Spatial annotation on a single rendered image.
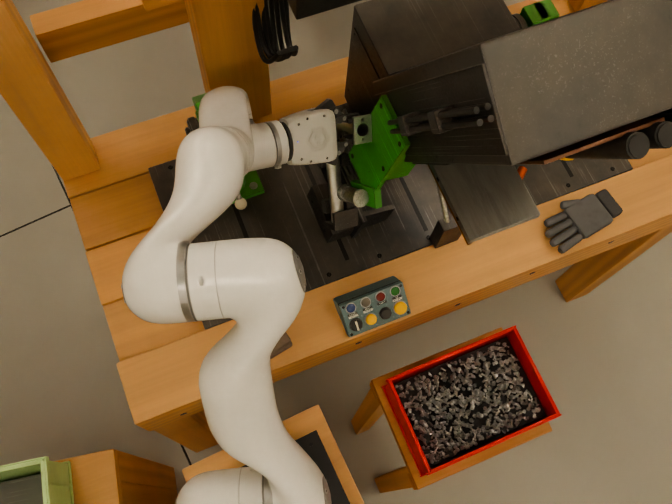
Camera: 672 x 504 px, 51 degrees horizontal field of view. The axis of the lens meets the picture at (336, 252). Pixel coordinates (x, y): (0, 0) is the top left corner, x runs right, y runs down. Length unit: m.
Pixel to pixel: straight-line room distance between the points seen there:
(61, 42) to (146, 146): 0.37
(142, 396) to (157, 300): 0.70
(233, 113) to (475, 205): 0.54
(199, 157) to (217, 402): 0.32
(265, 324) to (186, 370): 0.69
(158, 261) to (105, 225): 0.84
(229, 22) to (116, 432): 1.50
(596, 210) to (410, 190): 0.44
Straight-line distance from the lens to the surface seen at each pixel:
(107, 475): 1.67
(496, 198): 1.46
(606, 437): 2.63
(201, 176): 0.89
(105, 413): 2.51
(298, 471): 1.05
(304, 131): 1.33
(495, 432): 1.59
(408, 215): 1.66
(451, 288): 1.61
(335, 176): 1.53
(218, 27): 1.46
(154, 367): 1.57
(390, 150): 1.36
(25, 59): 1.41
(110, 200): 1.73
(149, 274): 0.88
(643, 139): 1.09
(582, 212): 1.74
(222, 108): 1.19
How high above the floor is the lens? 2.41
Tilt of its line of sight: 70 degrees down
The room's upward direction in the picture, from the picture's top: 8 degrees clockwise
